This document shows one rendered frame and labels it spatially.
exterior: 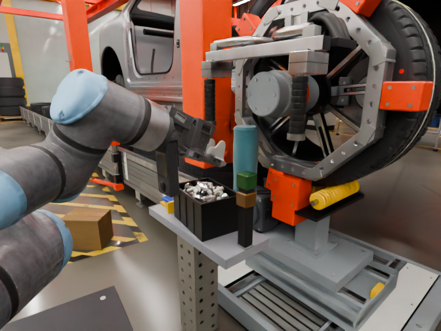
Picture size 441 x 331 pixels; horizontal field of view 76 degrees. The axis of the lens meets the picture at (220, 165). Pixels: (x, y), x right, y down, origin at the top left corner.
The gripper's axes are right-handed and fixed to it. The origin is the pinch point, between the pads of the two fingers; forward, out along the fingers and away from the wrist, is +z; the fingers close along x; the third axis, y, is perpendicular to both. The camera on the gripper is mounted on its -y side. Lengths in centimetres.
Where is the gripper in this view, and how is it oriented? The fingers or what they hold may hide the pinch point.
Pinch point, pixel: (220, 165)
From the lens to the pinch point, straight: 68.2
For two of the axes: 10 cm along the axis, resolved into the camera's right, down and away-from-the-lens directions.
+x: -7.0, -1.9, 6.8
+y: 3.0, -9.5, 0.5
